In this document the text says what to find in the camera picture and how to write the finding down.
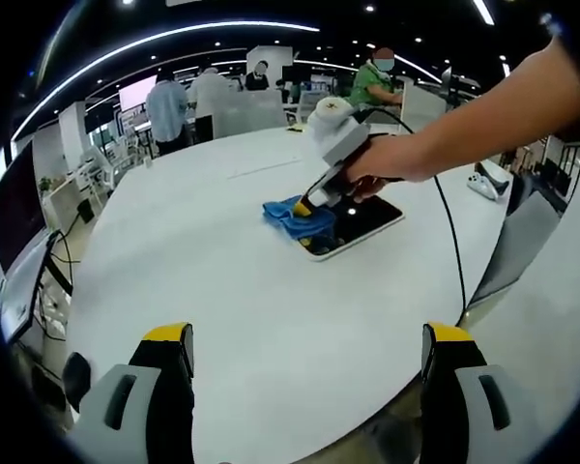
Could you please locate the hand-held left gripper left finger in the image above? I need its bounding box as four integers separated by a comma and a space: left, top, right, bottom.
67, 322, 196, 464

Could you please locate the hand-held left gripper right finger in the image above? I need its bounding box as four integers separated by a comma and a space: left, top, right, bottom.
420, 322, 557, 464

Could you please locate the blue cleaning cloth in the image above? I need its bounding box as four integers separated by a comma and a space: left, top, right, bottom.
262, 194, 337, 244

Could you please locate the person's right hand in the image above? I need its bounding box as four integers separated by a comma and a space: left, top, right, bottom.
345, 134, 415, 204

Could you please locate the white mesh office chair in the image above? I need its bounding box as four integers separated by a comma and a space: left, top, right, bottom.
284, 91, 321, 126

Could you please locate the grey partition screen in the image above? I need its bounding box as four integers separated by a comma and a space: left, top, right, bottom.
212, 90, 286, 139

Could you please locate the white standing board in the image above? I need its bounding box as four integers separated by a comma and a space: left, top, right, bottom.
400, 78, 450, 123

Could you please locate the black round object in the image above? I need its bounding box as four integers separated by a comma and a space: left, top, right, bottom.
62, 352, 94, 413

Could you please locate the white controller device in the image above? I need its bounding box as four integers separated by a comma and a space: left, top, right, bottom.
467, 161, 513, 200

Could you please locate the white laptop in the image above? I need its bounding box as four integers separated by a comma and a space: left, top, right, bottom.
0, 236, 50, 342

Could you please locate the desk computer monitor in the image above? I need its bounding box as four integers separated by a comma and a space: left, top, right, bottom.
0, 139, 49, 276

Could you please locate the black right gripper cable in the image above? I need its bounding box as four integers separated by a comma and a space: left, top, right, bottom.
352, 108, 468, 326

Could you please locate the pink wall display screen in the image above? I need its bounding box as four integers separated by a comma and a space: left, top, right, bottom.
118, 74, 159, 111

